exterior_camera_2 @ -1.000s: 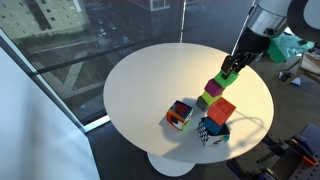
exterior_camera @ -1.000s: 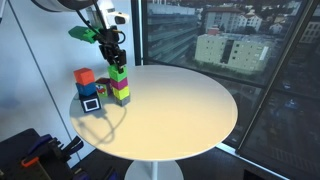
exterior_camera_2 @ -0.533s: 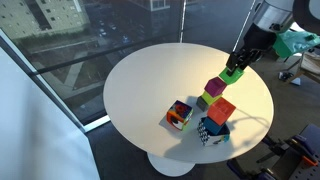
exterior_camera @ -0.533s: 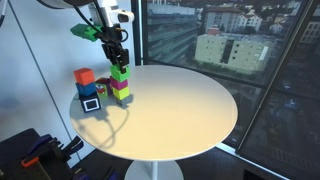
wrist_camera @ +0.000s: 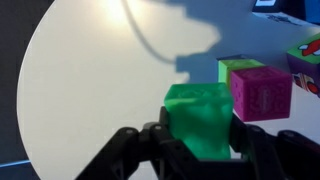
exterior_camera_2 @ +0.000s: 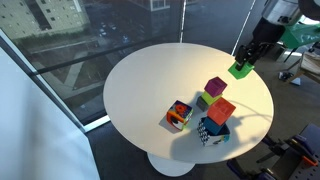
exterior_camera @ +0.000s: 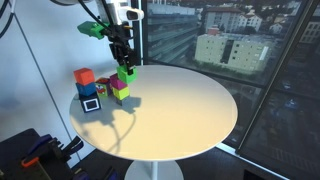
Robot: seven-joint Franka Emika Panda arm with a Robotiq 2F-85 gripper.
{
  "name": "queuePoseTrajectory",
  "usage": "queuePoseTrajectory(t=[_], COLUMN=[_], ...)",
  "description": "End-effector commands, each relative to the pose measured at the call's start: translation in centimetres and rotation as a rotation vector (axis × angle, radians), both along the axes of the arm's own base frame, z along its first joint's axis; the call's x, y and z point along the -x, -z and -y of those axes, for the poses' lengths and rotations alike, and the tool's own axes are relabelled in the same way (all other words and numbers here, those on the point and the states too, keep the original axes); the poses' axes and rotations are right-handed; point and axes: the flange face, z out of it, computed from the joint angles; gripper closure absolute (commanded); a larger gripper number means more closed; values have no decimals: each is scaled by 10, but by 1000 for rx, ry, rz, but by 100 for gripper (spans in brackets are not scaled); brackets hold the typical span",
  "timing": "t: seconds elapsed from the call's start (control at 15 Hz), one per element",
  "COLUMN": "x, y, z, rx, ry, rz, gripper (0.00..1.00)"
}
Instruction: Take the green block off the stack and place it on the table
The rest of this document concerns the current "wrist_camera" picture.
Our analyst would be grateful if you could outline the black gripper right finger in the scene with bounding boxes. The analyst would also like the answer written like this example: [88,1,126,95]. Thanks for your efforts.
[229,114,320,180]

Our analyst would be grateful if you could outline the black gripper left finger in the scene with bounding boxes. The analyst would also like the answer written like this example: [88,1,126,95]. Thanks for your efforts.
[74,106,201,180]

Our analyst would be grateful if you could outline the green toy block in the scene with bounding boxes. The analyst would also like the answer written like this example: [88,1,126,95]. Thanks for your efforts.
[164,82,234,160]

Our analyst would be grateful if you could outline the magenta toy block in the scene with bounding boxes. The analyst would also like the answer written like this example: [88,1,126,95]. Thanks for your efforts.
[229,65,294,123]

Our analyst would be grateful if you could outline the lime toy block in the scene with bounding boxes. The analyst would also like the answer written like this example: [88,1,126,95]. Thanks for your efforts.
[218,58,266,88]

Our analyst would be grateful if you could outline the colourful picture cube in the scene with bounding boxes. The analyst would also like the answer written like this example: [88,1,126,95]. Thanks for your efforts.
[286,32,320,98]

